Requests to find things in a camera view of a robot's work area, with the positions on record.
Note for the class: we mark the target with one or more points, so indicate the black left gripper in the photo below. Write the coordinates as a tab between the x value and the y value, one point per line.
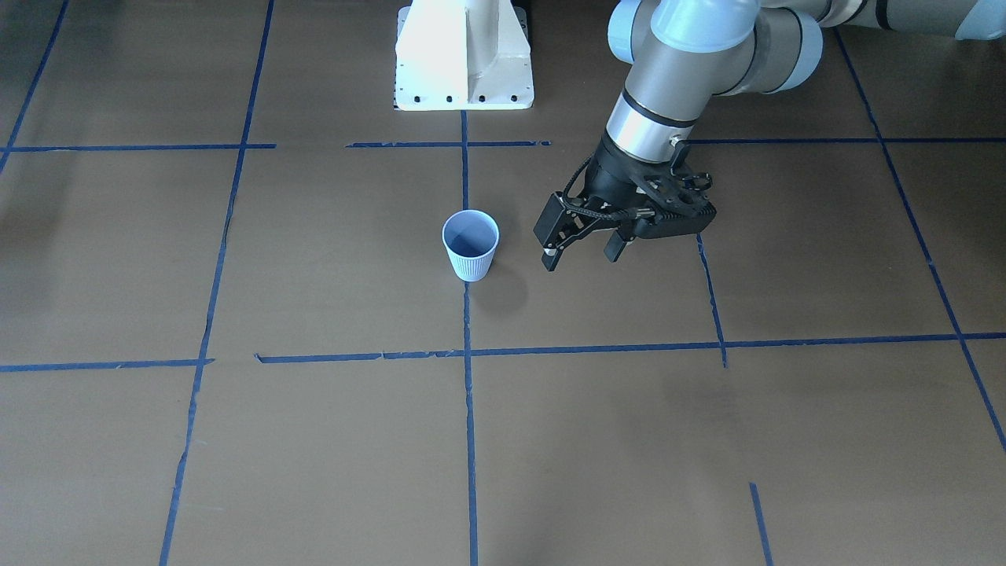
611	181

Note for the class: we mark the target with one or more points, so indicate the blue ribbed paper cup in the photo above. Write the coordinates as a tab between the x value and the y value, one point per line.
470	238

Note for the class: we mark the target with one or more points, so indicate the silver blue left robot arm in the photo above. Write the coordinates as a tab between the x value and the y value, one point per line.
683	53

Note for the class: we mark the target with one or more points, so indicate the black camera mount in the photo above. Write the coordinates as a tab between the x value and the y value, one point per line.
676	195

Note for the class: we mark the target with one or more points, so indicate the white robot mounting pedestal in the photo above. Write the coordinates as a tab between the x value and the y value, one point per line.
463	56

